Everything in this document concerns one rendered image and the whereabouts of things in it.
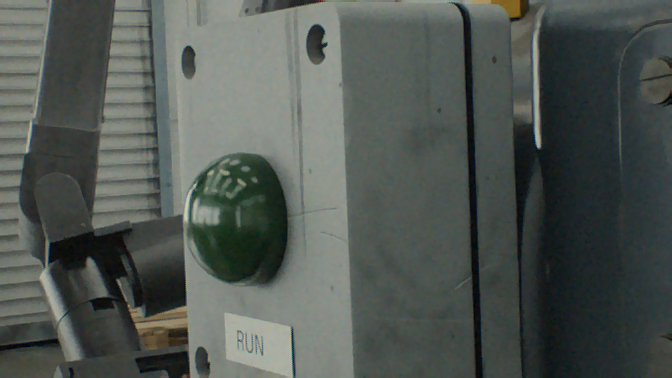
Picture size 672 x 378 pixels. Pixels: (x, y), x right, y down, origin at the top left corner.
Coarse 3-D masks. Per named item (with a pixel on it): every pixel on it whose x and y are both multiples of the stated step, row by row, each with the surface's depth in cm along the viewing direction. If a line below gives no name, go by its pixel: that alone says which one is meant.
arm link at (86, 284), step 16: (64, 256) 97; (80, 256) 98; (96, 256) 98; (112, 256) 100; (128, 256) 99; (48, 272) 97; (64, 272) 97; (80, 272) 97; (96, 272) 97; (112, 272) 99; (128, 272) 98; (48, 288) 97; (64, 288) 96; (80, 288) 96; (96, 288) 96; (112, 288) 97; (128, 288) 99; (48, 304) 97; (64, 304) 95; (80, 304) 95; (96, 304) 96
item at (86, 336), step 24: (72, 312) 95; (96, 312) 94; (120, 312) 95; (72, 336) 94; (96, 336) 93; (120, 336) 93; (72, 360) 90; (96, 360) 90; (144, 360) 92; (168, 360) 93
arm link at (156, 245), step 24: (48, 192) 97; (72, 192) 98; (48, 216) 97; (72, 216) 97; (168, 216) 101; (48, 240) 96; (72, 240) 97; (96, 240) 99; (120, 240) 100; (144, 240) 100; (168, 240) 100; (48, 264) 99; (144, 264) 98; (168, 264) 98; (144, 288) 97; (168, 288) 98; (144, 312) 99
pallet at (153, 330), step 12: (132, 312) 624; (168, 312) 617; (180, 312) 618; (144, 324) 581; (156, 324) 580; (168, 324) 581; (180, 324) 582; (144, 336) 574; (156, 336) 577; (168, 336) 620; (180, 336) 620; (156, 348) 577
